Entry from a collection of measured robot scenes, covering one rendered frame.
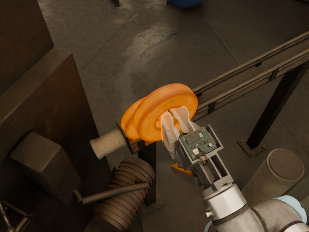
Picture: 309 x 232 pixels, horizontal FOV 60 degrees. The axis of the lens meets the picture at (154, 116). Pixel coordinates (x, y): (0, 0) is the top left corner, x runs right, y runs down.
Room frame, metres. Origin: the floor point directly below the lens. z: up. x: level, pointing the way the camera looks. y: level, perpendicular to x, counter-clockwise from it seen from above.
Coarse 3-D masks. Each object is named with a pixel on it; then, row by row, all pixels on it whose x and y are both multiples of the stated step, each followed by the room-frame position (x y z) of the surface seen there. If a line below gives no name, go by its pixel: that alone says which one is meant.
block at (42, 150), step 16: (32, 144) 0.30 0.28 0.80; (48, 144) 0.30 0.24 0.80; (16, 160) 0.26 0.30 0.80; (32, 160) 0.26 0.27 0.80; (48, 160) 0.26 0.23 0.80; (64, 160) 0.28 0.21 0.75; (32, 176) 0.25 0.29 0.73; (48, 176) 0.24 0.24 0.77; (64, 176) 0.26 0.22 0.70; (48, 192) 0.25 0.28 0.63; (64, 192) 0.24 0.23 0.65
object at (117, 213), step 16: (128, 160) 0.40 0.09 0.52; (128, 176) 0.33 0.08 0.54; (144, 176) 0.34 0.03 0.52; (128, 192) 0.29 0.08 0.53; (144, 192) 0.30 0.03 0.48; (96, 208) 0.24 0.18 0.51; (112, 208) 0.24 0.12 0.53; (128, 208) 0.24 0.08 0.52; (112, 224) 0.20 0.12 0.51; (128, 224) 0.20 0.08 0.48
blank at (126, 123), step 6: (138, 102) 0.44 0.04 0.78; (132, 108) 0.42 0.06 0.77; (126, 114) 0.41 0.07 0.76; (132, 114) 0.41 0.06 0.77; (126, 120) 0.40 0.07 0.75; (126, 126) 0.39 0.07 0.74; (132, 126) 0.40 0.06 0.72; (126, 132) 0.39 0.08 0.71; (132, 132) 0.40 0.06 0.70; (132, 138) 0.40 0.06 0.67
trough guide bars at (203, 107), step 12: (300, 36) 0.75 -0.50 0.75; (276, 48) 0.70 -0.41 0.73; (252, 60) 0.65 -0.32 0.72; (288, 60) 0.64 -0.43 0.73; (228, 72) 0.61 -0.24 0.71; (240, 72) 0.63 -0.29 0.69; (264, 72) 0.60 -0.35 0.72; (276, 72) 0.62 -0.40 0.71; (204, 84) 0.57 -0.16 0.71; (216, 84) 0.59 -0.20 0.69; (240, 84) 0.56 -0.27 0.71; (252, 84) 0.58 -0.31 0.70; (228, 96) 0.53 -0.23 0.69; (204, 108) 0.49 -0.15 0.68; (132, 144) 0.37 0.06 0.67; (144, 144) 0.39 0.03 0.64
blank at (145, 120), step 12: (168, 84) 0.38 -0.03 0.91; (180, 84) 0.39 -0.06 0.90; (156, 96) 0.35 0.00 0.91; (168, 96) 0.34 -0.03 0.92; (180, 96) 0.36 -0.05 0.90; (192, 96) 0.37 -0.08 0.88; (144, 108) 0.33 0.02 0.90; (156, 108) 0.33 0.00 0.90; (168, 108) 0.34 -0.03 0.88; (192, 108) 0.37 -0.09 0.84; (132, 120) 0.33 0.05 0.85; (144, 120) 0.31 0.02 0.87; (156, 120) 0.33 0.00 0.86; (144, 132) 0.31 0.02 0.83; (156, 132) 0.33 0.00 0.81
